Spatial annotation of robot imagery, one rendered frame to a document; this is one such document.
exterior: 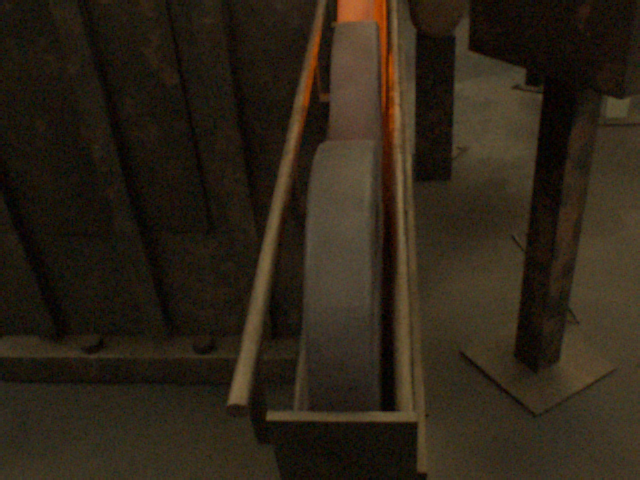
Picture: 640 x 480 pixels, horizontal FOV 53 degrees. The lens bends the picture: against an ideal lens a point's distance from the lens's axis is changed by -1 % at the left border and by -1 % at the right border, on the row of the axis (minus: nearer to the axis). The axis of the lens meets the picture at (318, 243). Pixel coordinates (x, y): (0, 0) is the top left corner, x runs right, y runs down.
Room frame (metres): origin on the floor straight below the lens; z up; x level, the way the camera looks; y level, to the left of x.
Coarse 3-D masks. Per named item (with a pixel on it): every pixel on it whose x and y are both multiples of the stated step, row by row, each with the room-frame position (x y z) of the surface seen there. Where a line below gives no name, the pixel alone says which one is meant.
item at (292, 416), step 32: (288, 416) 0.22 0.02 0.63; (320, 416) 0.22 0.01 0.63; (352, 416) 0.22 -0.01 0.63; (384, 416) 0.22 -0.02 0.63; (416, 416) 0.21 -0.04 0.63; (288, 448) 0.22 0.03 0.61; (320, 448) 0.22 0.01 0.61; (352, 448) 0.22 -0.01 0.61; (384, 448) 0.22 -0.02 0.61; (416, 448) 0.21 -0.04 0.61
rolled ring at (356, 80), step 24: (360, 24) 0.49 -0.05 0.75; (336, 48) 0.46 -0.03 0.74; (360, 48) 0.46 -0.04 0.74; (336, 72) 0.44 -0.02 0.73; (360, 72) 0.44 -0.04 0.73; (336, 96) 0.43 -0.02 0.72; (360, 96) 0.42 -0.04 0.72; (336, 120) 0.42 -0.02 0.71; (360, 120) 0.41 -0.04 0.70; (384, 192) 0.53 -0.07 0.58; (384, 216) 0.50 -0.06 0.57
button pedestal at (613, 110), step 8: (608, 96) 1.92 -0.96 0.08; (608, 104) 1.92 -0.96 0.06; (616, 104) 1.91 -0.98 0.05; (624, 104) 1.91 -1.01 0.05; (600, 112) 1.96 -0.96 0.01; (608, 112) 1.91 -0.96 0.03; (616, 112) 1.91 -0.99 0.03; (624, 112) 1.91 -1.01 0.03; (632, 112) 1.94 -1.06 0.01; (600, 120) 1.90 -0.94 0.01; (608, 120) 1.90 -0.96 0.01; (616, 120) 1.89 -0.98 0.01; (624, 120) 1.89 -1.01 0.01; (632, 120) 1.88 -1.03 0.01
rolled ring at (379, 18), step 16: (352, 0) 0.61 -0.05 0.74; (368, 0) 0.61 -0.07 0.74; (384, 0) 0.74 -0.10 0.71; (352, 16) 0.60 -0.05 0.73; (368, 16) 0.60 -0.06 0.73; (384, 16) 0.73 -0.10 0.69; (384, 32) 0.73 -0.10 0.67; (384, 48) 0.73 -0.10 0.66; (384, 64) 0.72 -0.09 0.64; (384, 80) 0.71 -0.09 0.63; (384, 96) 0.71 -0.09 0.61
